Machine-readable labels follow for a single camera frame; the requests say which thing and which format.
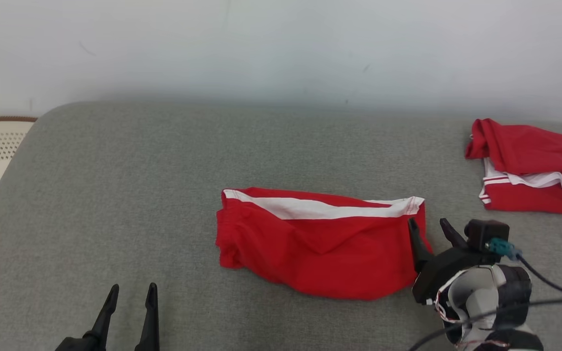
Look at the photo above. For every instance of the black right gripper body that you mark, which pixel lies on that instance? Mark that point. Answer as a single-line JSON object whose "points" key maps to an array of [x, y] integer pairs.
{"points": [[442, 273]]}

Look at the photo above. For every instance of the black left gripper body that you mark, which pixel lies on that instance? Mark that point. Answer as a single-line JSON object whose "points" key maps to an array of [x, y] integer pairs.
{"points": [[76, 345]]}

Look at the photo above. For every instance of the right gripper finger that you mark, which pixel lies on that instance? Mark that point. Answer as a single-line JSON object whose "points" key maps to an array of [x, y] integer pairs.
{"points": [[420, 253], [454, 239]]}

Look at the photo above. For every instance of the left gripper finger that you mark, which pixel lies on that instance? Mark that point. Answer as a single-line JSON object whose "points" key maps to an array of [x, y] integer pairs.
{"points": [[103, 326], [149, 326]]}

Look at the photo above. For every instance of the red shorts with white stripe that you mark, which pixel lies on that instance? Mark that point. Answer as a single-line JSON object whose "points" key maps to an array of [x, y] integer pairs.
{"points": [[320, 253]]}

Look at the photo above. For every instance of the red basketball jersey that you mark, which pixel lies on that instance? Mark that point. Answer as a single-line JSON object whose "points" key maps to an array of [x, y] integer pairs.
{"points": [[539, 151]]}

